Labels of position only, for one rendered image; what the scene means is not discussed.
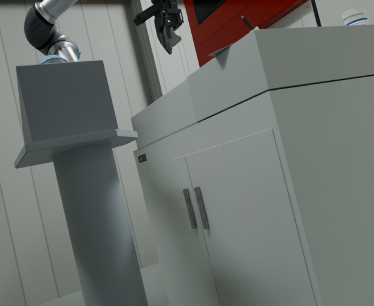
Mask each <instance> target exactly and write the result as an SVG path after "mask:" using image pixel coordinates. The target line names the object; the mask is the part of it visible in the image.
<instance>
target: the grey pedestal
mask: <svg viewBox="0 0 374 306"><path fill-rule="evenodd" d="M137 138H138V134H137V132H136V131H126V130H121V129H111V130H106V131H99V132H92V133H88V134H81V135H74V136H69V137H62V138H55V139H50V140H43V141H36V142H32V143H26V144H25V145H24V147H23V148H22V150H21V152H20V153H19V155H18V157H17V158H16V160H15V162H14V166H15V168H16V169H18V168H25V167H28V166H34V165H40V164H44V163H50V162H53V165H54V168H55V173H56V178H57V182H58V187H59V192H60V195H61V200H62V203H63V208H64V213H65V217H66V222H67V227H68V230H69V236H70V241H71V244H72V249H73V254H74V258H75V263H76V268H77V271H78V276H79V279H80V284H81V289H82V293H83V298H84V303H85V306H148V301H147V298H146V293H145V288H144V285H143V279H142V276H141V271H140V267H139V263H138V259H137V254H136V250H135V245H134V240H133V237H132V232H131V228H130V224H129V219H128V214H127V211H126V206H125V203H124V198H123V193H122V190H121V185H120V180H119V176H118V172H117V167H116V164H115V159H114V153H113V150H112V148H116V147H119V146H122V145H126V144H128V143H130V142H132V141H134V140H136V139H137Z"/></svg>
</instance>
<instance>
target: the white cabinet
mask: <svg viewBox="0 0 374 306"><path fill-rule="evenodd" d="M134 157H135V162H136V165H137V170H138V175H139V178H140V183H141V188H142V191H143V196H144V200H145V204H146V209H147V212H148V217H149V222H150V225H151V230H152V235H153V238H154V243H155V248H156V251H157V256H158V261H159V264H160V269H161V273H162V277H163V282H164V285H165V290H166V295H167V298H168V303H169V306H374V76H367V77H362V78H354V79H349V80H341V81H333V82H328V83H320V84H312V85H307V86H299V87H291V88H286V89H278V90H270V91H268V92H265V93H263V94H261V95H259V96H257V97H254V98H252V99H250V100H248V101H246V102H244V103H241V104H239V105H237V106H234V107H232V108H230V109H228V110H226V111H223V112H221V113H219V114H217V115H215V116H213V117H210V118H208V119H206V120H203V121H201V122H199V123H197V124H195V125H193V126H190V127H188V128H186V129H184V130H182V131H180V132H177V133H175V134H173V135H170V136H168V137H166V138H164V139H162V140H160V141H157V142H155V143H153V144H150V145H149V146H147V147H144V148H142V149H140V150H137V151H135V152H134Z"/></svg>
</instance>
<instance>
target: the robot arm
mask: <svg viewBox="0 0 374 306"><path fill-rule="evenodd" d="M75 2H77V0H43V1H42V2H36V3H35V4H34V5H33V6H32V7H31V8H30V9H29V11H28V12H27V15H26V17H25V21H24V33H25V37H26V39H27V41H28V42H29V43H30V44H31V45H32V46H33V47H34V48H36V49H37V50H39V51H40V52H41V53H42V54H44V55H45V56H44V57H42V58H41V59H40V60H38V61H37V63H36V64H47V63H64V62H73V61H79V58H80V54H81V50H80V47H79V46H78V44H77V43H76V42H75V41H74V40H72V39H70V38H69V37H68V36H67V35H66V34H65V33H63V32H62V31H61V30H60V29H59V28H57V27H56V26H55V24H56V19H57V18H59V17H60V16H61V15H62V14H63V13H64V12H65V11H66V10H67V9H68V8H69V7H71V6H72V5H73V4H74V3H75ZM151 2H152V4H153V5H152V6H150V7H149V8H147V9H146V10H144V11H142V12H141V13H138V14H137V15H136V17H135V19H134V23H135V25H136V26H139V25H140V24H143V23H145V22H146V21H147V20H148V19H149V18H151V17H153V16H155V17H154V24H155V29H156V34H157V38H158V40H159V41H160V44H161V45H162V46H163V48H164V49H165V50H166V51H167V53H168V54H169V55H171V54H172V47H174V46H176V45H177V43H179V42H180V41H181V40H182V39H181V37H180V36H179V35H176V34H175V33H174V31H176V30H177V29H178V28H179V27H180V26H181V25H182V23H184V20H183V15H182V11H181V9H180V8H178V6H177V1H176V0H151ZM180 13H181V16H182V19H181V17H180Z"/></svg>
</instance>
